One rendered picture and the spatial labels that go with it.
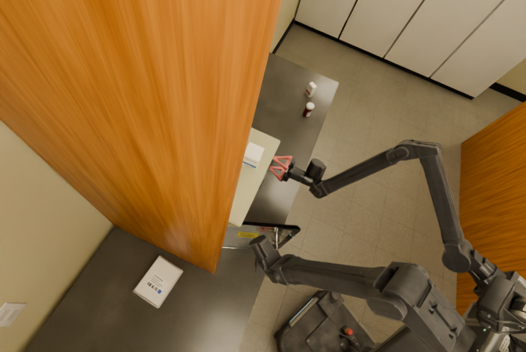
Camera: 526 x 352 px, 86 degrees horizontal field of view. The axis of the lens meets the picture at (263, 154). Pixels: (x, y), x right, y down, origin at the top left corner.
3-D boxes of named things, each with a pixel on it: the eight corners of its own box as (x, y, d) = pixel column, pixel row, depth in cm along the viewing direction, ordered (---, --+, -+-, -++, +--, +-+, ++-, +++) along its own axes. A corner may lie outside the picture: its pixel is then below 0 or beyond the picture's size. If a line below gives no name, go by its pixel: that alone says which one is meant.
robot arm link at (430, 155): (436, 138, 85) (441, 131, 92) (390, 146, 94) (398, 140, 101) (473, 274, 87) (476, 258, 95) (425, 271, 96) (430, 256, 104)
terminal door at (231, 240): (208, 244, 123) (209, 218, 89) (275, 249, 127) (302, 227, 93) (208, 246, 123) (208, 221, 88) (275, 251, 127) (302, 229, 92)
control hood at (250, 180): (203, 219, 86) (203, 210, 78) (246, 141, 103) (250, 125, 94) (236, 235, 86) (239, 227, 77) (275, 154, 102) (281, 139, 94)
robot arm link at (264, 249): (279, 285, 79) (299, 266, 84) (261, 249, 79) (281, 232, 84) (258, 279, 89) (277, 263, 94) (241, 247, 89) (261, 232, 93)
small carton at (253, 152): (240, 163, 87) (243, 154, 81) (246, 151, 89) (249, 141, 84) (255, 170, 86) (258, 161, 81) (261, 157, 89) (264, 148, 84)
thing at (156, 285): (135, 292, 114) (132, 291, 111) (160, 256, 122) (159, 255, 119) (159, 308, 113) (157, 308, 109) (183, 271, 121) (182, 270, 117)
